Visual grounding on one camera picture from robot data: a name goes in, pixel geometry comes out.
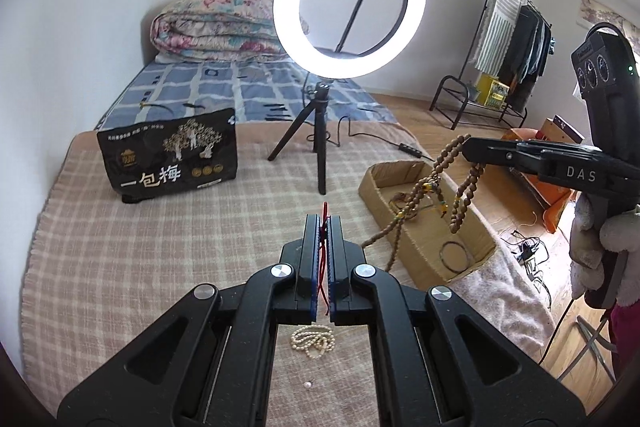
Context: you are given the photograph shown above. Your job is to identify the brown wooden bead necklace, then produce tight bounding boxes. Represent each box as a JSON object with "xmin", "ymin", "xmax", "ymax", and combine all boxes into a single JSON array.
[{"xmin": 360, "ymin": 133, "xmax": 486, "ymax": 275}]

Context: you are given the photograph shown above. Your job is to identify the white pearl necklace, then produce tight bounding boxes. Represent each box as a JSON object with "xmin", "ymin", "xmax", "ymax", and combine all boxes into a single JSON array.
[{"xmin": 290, "ymin": 325, "xmax": 335, "ymax": 359}]

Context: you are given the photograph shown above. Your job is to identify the dark thin bangle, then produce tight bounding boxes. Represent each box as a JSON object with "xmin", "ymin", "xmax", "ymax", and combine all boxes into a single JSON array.
[{"xmin": 439, "ymin": 241, "xmax": 473, "ymax": 274}]

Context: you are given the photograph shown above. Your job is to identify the green jade red cord pendant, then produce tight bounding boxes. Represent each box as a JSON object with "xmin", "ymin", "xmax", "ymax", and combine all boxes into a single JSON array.
[{"xmin": 318, "ymin": 202, "xmax": 330, "ymax": 314}]

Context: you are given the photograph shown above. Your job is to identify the pink sleeve forearm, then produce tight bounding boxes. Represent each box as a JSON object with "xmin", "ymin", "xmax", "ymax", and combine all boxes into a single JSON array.
[{"xmin": 610, "ymin": 301, "xmax": 640, "ymax": 377}]

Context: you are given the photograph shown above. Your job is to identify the right white gloved hand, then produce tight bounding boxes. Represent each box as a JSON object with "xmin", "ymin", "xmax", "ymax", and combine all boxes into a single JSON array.
[{"xmin": 570, "ymin": 194, "xmax": 639, "ymax": 307}]

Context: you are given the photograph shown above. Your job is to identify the books on orange box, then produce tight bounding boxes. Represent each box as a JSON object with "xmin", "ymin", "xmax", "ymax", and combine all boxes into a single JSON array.
[{"xmin": 536, "ymin": 115, "xmax": 585, "ymax": 144}]

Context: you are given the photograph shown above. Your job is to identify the orange cloth covered box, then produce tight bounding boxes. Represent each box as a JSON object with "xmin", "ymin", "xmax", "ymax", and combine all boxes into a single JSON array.
[{"xmin": 502, "ymin": 128, "xmax": 575, "ymax": 233}]

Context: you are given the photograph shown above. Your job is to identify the yellow box on rack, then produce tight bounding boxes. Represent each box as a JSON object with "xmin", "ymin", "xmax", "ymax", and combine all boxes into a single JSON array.
[{"xmin": 476, "ymin": 74, "xmax": 510, "ymax": 109}]

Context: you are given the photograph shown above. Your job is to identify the black clothes rack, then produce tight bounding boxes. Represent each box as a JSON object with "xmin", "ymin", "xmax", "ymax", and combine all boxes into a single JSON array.
[{"xmin": 430, "ymin": 0, "xmax": 552, "ymax": 130}]

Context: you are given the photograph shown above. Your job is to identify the dark hanging clothes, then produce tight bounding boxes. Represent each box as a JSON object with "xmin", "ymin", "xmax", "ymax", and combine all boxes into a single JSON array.
[{"xmin": 499, "ymin": 4, "xmax": 555, "ymax": 113}]

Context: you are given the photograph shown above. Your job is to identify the brown cardboard box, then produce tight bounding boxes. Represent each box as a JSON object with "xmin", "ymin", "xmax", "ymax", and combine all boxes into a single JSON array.
[{"xmin": 358, "ymin": 160, "xmax": 498, "ymax": 289}]

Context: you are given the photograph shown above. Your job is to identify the striped hanging towel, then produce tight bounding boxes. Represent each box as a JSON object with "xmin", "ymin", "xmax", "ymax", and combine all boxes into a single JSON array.
[{"xmin": 471, "ymin": 0, "xmax": 525, "ymax": 77}]

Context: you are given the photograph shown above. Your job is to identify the black snack bag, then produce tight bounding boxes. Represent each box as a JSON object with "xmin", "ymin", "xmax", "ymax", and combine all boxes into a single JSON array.
[{"xmin": 96, "ymin": 107, "xmax": 238, "ymax": 204}]

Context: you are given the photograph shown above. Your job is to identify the black tripod stand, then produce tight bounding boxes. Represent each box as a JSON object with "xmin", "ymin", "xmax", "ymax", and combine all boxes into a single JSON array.
[{"xmin": 268, "ymin": 81, "xmax": 330, "ymax": 195}]

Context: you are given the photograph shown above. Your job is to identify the blue patterned bed sheet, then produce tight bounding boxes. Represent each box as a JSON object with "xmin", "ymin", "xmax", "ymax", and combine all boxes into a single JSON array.
[{"xmin": 96, "ymin": 56, "xmax": 402, "ymax": 134}]

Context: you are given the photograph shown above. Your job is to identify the folded floral quilt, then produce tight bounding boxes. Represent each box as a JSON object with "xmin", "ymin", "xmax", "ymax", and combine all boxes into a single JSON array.
[{"xmin": 149, "ymin": 0, "xmax": 288, "ymax": 62}]

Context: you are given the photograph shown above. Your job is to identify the cables on floor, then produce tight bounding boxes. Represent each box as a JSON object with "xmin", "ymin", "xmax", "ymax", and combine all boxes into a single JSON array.
[{"xmin": 504, "ymin": 210, "xmax": 554, "ymax": 303}]

